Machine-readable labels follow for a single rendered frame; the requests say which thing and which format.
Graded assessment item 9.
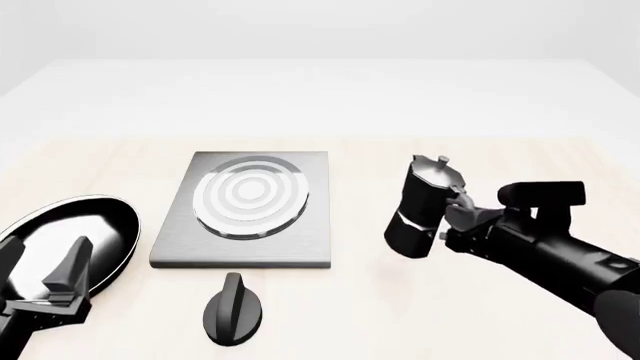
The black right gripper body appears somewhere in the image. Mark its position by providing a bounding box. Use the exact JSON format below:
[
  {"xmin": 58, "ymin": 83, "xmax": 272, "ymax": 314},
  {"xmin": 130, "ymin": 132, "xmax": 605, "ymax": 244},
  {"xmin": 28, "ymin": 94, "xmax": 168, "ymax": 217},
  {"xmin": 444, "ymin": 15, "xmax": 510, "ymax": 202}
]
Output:
[{"xmin": 443, "ymin": 219, "xmax": 497, "ymax": 261}]

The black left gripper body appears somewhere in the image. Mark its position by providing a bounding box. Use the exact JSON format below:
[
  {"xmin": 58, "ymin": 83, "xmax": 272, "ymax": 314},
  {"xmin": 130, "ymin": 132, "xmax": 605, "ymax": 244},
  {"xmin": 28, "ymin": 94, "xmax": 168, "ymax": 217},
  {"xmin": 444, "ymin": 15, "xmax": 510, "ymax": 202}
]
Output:
[{"xmin": 0, "ymin": 291, "xmax": 95, "ymax": 335}]

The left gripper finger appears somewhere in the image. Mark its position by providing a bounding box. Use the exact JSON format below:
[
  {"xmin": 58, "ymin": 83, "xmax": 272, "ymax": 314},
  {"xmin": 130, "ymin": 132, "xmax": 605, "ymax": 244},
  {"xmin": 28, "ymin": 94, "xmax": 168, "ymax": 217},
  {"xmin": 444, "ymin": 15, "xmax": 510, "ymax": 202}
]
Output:
[
  {"xmin": 41, "ymin": 235, "xmax": 94, "ymax": 302},
  {"xmin": 0, "ymin": 238, "xmax": 27, "ymax": 301}
]

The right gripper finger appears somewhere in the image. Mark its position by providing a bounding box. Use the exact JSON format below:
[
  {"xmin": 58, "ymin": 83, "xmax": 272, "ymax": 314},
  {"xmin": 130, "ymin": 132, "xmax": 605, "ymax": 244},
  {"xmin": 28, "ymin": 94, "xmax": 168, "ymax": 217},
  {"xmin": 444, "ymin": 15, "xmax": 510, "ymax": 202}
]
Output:
[
  {"xmin": 449, "ymin": 189, "xmax": 477, "ymax": 211},
  {"xmin": 444, "ymin": 204, "xmax": 504, "ymax": 231}
]

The black and silver moka pot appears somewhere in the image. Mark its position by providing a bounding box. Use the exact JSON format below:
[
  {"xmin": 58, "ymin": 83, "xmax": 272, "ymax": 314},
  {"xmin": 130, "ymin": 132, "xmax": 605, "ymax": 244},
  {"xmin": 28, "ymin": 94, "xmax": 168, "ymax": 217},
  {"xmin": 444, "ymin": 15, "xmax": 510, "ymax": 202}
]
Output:
[{"xmin": 383, "ymin": 153, "xmax": 469, "ymax": 261}]

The grey stove plate with rings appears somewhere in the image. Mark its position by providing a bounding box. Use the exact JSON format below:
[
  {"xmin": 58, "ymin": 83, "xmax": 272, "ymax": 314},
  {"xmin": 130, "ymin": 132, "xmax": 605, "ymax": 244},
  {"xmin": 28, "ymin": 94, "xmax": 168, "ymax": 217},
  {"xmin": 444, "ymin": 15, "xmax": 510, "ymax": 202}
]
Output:
[{"xmin": 148, "ymin": 150, "xmax": 334, "ymax": 270}]

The round black stove knob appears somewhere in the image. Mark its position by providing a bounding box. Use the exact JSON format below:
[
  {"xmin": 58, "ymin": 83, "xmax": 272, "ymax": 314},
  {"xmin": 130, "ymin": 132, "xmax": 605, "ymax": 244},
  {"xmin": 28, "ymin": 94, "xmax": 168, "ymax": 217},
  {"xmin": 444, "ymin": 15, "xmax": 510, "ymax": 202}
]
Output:
[{"xmin": 202, "ymin": 271, "xmax": 264, "ymax": 348}]

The black frying pan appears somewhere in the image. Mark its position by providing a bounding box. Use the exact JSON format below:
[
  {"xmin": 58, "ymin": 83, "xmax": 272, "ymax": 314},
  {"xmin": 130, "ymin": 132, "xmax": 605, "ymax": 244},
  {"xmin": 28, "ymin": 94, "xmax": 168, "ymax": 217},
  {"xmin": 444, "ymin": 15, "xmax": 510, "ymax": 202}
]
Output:
[{"xmin": 0, "ymin": 193, "xmax": 143, "ymax": 302}]

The flat black plate on stalk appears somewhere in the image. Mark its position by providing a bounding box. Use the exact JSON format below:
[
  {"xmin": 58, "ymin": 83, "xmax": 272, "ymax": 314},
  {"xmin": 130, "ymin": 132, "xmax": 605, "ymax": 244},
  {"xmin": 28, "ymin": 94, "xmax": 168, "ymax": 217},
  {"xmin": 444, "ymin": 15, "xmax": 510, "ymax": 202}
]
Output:
[{"xmin": 497, "ymin": 180, "xmax": 588, "ymax": 228}]

